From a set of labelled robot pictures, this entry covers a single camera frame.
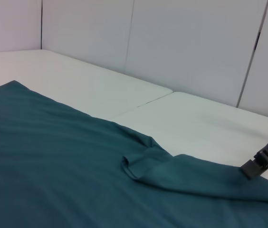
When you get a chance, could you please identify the teal blue shirt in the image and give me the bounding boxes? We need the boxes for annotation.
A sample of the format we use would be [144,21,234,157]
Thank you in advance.
[0,80,268,228]

